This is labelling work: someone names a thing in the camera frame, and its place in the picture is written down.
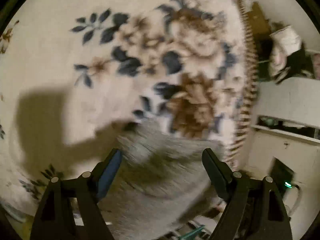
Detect brown cardboard box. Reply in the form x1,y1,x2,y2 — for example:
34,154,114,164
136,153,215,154
247,2,271,40

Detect floral bed blanket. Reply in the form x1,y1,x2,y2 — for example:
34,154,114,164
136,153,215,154
1,0,257,215

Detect grey fleece pants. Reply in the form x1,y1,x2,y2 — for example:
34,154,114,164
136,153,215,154
99,121,223,239

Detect white cabinet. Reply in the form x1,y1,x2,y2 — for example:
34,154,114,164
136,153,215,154
242,77,319,239

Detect teal drying rack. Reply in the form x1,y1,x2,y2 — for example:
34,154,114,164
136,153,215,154
174,223,206,240

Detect chair with piled clothes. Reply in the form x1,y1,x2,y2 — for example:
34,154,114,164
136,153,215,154
256,23,314,85

